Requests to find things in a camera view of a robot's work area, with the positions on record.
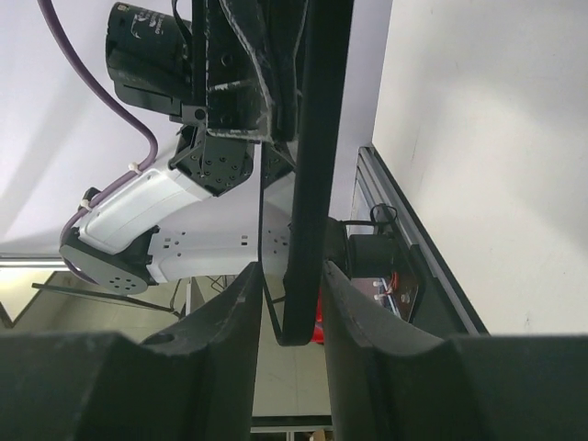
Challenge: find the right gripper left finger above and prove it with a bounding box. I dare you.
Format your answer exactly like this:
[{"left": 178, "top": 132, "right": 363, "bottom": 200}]
[{"left": 1, "top": 262, "right": 263, "bottom": 440}]

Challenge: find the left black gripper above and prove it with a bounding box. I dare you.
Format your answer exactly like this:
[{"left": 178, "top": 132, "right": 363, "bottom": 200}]
[{"left": 106, "top": 1, "right": 309, "bottom": 142}]

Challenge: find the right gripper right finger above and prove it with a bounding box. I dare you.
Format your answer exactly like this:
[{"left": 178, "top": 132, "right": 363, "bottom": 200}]
[{"left": 322, "top": 262, "right": 587, "bottom": 440}]

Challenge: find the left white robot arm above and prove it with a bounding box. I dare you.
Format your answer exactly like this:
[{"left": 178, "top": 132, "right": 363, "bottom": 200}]
[{"left": 60, "top": 1, "right": 308, "bottom": 296}]

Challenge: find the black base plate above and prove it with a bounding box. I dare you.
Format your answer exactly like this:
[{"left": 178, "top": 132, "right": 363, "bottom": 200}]
[{"left": 343, "top": 147, "right": 488, "bottom": 337}]

